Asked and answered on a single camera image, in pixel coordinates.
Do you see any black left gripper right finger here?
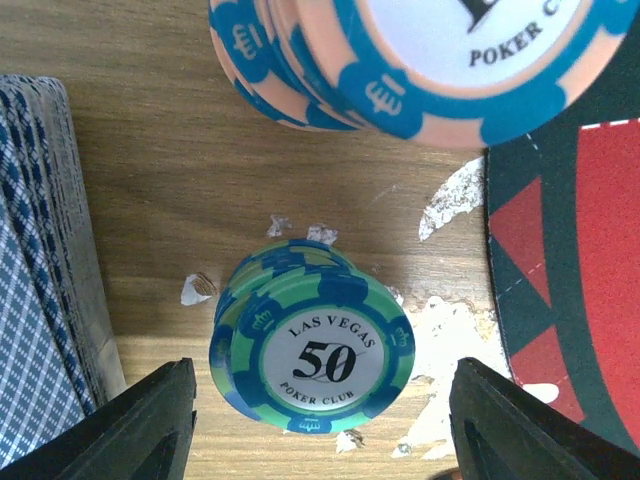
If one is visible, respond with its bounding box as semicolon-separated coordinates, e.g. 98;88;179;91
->
449;357;639;480

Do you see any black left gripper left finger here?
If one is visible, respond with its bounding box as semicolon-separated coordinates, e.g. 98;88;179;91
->
1;358;196;479

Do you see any playing card deck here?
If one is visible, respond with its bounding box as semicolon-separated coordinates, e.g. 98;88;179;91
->
1;75;126;465

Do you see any green 50 chip stack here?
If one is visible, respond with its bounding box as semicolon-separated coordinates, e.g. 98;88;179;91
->
209;239;416;435

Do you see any blue 10 chip stack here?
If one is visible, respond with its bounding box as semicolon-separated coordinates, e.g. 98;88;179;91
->
209;1;639;149

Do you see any round red black poker mat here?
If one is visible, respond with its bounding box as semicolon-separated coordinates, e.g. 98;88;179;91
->
485;27;639;452

